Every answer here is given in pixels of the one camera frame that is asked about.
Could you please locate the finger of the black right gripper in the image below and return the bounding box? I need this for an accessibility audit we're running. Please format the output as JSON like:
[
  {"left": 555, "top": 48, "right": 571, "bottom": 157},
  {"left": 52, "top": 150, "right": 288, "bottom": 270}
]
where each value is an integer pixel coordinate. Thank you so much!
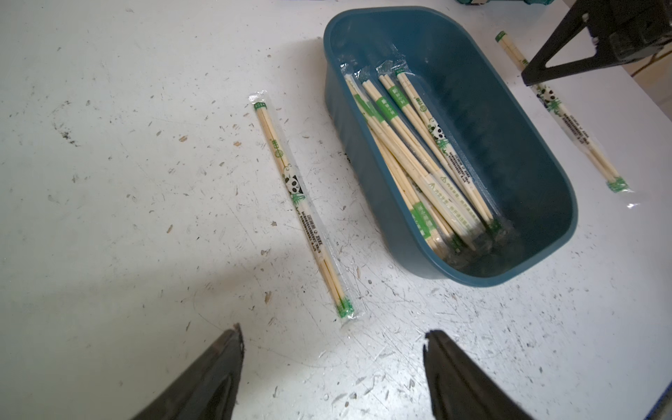
[{"left": 521, "top": 0, "right": 671, "bottom": 86}]

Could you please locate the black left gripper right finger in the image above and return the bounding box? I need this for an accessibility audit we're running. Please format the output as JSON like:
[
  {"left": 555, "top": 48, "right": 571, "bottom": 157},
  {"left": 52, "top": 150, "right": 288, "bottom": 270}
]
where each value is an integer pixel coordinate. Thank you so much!
[{"left": 423, "top": 330, "right": 530, "bottom": 420}]

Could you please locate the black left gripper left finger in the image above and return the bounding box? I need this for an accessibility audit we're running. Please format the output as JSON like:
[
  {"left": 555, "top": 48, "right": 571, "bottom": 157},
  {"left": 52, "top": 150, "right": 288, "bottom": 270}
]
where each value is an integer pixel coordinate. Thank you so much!
[{"left": 135, "top": 324, "right": 245, "bottom": 419}]

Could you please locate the teal plastic storage box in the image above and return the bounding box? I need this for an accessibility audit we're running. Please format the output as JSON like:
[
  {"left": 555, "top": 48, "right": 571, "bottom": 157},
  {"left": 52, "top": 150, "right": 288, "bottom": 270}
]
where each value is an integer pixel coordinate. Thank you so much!
[{"left": 323, "top": 6, "right": 578, "bottom": 288}]

